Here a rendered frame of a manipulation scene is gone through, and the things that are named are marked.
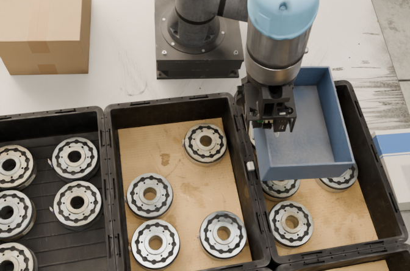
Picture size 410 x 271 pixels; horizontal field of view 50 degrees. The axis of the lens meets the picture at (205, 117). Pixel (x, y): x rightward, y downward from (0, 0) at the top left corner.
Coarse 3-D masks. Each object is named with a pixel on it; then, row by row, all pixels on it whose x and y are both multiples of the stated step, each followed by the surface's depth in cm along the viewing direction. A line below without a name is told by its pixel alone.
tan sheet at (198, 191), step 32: (128, 128) 107; (160, 128) 108; (128, 160) 103; (160, 160) 104; (224, 160) 106; (192, 192) 101; (224, 192) 102; (128, 224) 96; (192, 224) 98; (192, 256) 94
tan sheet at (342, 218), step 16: (256, 160) 106; (304, 192) 104; (320, 192) 104; (352, 192) 105; (320, 208) 102; (336, 208) 103; (352, 208) 103; (288, 224) 100; (320, 224) 100; (336, 224) 101; (352, 224) 101; (368, 224) 102; (320, 240) 99; (336, 240) 99; (352, 240) 99; (368, 240) 100
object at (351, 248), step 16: (352, 96) 106; (240, 112) 101; (368, 128) 102; (368, 144) 100; (384, 176) 97; (256, 192) 92; (400, 224) 92; (272, 240) 88; (384, 240) 90; (400, 240) 90; (272, 256) 86; (288, 256) 86; (304, 256) 87; (320, 256) 87
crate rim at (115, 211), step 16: (192, 96) 101; (208, 96) 102; (224, 96) 102; (240, 128) 99; (112, 144) 94; (240, 144) 97; (112, 160) 92; (112, 176) 91; (112, 192) 89; (112, 208) 88; (256, 208) 90; (256, 224) 89
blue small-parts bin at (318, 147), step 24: (312, 72) 84; (312, 96) 88; (336, 96) 80; (312, 120) 85; (336, 120) 80; (264, 144) 75; (288, 144) 82; (312, 144) 83; (336, 144) 80; (264, 168) 76; (288, 168) 74; (312, 168) 75; (336, 168) 76
